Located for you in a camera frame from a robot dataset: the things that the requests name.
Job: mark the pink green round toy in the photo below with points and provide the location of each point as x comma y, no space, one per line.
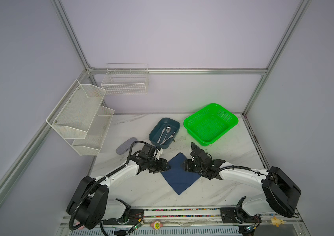
156,225

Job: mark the white wire wall basket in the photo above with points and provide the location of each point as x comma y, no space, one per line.
126,79

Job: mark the dark blue paper napkin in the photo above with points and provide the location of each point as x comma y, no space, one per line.
178,179

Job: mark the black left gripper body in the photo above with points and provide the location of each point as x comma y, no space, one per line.
156,166

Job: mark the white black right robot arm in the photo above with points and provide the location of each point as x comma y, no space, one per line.
278,193

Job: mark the grey oval stone pad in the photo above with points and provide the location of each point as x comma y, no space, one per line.
124,147

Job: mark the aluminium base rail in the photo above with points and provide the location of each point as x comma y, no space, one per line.
191,221

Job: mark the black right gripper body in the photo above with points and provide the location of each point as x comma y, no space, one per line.
191,166

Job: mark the white mesh two-tier shelf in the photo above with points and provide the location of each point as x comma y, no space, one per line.
81,119

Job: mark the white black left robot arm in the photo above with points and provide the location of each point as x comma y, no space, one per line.
88,204

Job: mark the green perforated plastic basket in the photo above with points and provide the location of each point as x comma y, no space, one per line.
210,123

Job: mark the teal plastic utensil tray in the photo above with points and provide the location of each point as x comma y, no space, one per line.
163,123

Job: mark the yellow small toy figure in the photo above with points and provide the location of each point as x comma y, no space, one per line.
277,222

